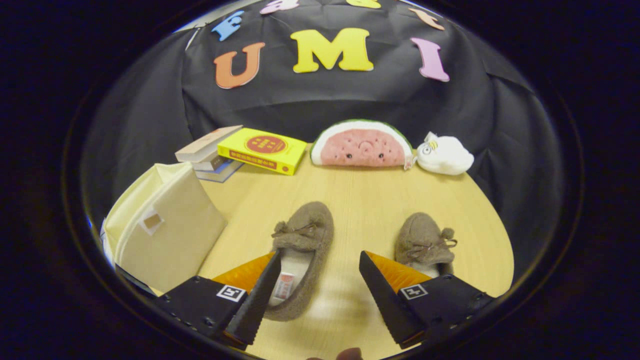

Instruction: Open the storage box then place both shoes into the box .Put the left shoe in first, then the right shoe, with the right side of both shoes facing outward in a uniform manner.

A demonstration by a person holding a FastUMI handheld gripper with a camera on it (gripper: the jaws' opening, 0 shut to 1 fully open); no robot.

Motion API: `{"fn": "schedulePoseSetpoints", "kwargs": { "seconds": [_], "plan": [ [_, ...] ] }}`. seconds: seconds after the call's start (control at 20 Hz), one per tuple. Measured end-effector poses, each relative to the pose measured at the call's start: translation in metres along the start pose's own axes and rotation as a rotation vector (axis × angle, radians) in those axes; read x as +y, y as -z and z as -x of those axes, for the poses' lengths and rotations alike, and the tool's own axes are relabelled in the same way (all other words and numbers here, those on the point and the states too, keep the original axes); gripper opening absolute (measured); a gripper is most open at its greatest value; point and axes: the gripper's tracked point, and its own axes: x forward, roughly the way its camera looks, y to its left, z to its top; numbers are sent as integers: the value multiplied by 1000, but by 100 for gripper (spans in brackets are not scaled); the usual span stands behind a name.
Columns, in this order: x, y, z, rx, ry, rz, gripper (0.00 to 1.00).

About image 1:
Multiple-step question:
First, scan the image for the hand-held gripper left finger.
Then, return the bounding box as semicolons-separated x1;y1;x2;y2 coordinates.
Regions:
154;249;283;350

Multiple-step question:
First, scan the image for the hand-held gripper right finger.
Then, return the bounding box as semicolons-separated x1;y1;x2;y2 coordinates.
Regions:
358;250;497;350

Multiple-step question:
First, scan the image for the brown fuzzy slipper shoe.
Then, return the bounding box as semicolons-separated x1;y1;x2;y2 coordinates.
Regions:
263;201;335;322
394;212;458;278

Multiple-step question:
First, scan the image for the beige fabric storage box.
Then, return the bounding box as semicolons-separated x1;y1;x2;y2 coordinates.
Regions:
101;162;228;296

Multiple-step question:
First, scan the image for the blue book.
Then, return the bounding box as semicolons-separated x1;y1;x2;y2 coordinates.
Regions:
195;159;245;183

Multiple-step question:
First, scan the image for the yellow book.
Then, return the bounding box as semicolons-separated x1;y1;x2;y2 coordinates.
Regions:
217;127;308;176

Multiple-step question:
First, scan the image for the watermelon slice plush toy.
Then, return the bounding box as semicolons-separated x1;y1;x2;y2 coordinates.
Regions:
310;119;415;170

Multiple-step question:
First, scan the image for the white plush toy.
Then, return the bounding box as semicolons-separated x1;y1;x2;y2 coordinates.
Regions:
416;131;475;176

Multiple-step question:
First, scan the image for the beige book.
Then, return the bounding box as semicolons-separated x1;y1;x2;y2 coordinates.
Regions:
175;125;244;163

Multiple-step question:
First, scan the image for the black backdrop cloth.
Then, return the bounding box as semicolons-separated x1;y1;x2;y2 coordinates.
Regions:
80;0;568;281

